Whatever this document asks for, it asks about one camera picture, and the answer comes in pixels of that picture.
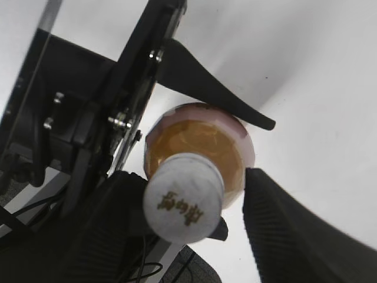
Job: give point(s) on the pink peach tea bottle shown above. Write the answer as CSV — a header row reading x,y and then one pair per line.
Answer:
x,y
208,131

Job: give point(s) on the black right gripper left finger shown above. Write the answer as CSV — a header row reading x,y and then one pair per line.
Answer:
x,y
91,244

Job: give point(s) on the white bottle cap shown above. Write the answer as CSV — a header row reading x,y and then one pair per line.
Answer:
x,y
184,198

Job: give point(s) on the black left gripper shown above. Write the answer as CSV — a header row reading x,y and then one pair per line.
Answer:
x,y
94,104

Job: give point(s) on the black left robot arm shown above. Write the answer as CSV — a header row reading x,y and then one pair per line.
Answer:
x,y
22,143

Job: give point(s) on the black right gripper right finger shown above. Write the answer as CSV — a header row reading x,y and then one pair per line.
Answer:
x,y
292,244

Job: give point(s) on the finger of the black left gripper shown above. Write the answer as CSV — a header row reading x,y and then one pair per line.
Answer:
x,y
221,231
181,72

